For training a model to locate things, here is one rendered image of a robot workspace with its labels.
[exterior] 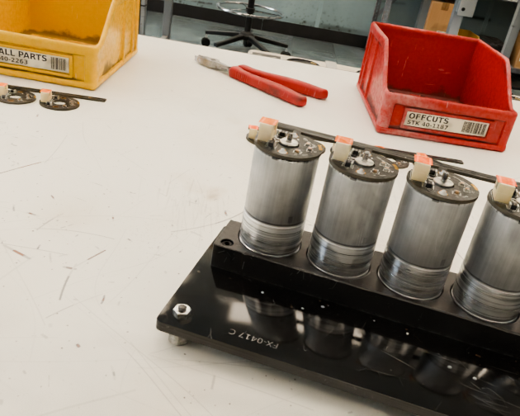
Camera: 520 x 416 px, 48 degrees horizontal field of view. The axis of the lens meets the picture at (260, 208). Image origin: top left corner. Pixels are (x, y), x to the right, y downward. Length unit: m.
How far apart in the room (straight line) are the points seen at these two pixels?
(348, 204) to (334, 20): 4.40
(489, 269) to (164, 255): 0.13
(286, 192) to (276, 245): 0.02
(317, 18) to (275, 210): 4.39
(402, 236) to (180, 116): 0.23
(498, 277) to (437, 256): 0.02
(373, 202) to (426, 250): 0.02
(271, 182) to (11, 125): 0.20
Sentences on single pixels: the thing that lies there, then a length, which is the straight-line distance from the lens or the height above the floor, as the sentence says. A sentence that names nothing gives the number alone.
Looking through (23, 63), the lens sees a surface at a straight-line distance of 0.45.
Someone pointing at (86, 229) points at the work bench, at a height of 0.75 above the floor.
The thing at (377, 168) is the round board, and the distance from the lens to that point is 0.21.
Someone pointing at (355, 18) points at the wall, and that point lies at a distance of 4.61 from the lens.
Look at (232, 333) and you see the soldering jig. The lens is 0.20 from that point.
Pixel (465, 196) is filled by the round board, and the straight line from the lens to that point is 0.21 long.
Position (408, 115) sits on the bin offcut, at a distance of 0.44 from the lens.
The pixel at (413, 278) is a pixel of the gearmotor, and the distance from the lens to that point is 0.21.
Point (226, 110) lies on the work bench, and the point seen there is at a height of 0.75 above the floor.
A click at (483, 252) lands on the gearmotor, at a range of 0.21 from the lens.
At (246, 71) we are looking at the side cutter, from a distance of 0.50.
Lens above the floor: 0.89
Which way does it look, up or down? 28 degrees down
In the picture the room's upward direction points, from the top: 10 degrees clockwise
